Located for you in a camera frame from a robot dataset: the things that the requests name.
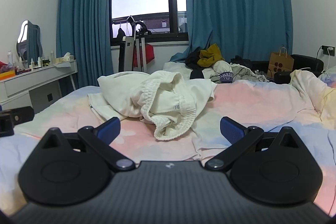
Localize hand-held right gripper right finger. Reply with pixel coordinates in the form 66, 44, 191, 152
205, 116, 302, 172

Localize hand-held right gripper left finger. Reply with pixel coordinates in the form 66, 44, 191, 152
39, 117, 135, 172

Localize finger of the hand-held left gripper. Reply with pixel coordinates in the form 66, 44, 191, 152
0, 106, 35, 138

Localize white sweatpants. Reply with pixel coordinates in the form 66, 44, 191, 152
130, 71, 218, 141

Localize white dressing table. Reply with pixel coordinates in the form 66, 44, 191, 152
0, 59, 78, 115

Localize pastel bedsheet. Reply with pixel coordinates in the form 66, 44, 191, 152
0, 77, 336, 215

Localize orange box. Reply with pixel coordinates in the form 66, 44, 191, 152
0, 70, 16, 80

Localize grey garment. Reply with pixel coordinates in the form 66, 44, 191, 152
230, 63, 263, 82

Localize white puffer jacket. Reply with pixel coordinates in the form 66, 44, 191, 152
212, 60, 235, 83

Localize tissue box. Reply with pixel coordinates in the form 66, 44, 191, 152
55, 52, 75, 64

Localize black bag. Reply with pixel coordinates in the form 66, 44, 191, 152
273, 71, 292, 84

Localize wavy framed mirror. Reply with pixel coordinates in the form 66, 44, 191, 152
16, 20, 43, 62

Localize mustard yellow garment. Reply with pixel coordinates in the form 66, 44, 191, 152
197, 43, 226, 68

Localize garment steamer stand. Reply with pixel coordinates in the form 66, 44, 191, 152
117, 15, 153, 73

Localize black garment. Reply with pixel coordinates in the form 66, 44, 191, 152
185, 49, 204, 70

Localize white pillow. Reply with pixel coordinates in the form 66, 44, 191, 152
163, 61, 195, 80

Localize red cloth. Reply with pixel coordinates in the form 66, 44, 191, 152
133, 43, 155, 67

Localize brown paper bag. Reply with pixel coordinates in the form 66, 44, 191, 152
267, 47, 295, 78

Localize black chair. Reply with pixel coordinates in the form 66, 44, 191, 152
290, 54, 324, 74

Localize white charging cable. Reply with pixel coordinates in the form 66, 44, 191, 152
321, 54, 332, 73

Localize wall outlet with charger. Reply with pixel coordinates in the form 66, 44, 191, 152
321, 45, 335, 57

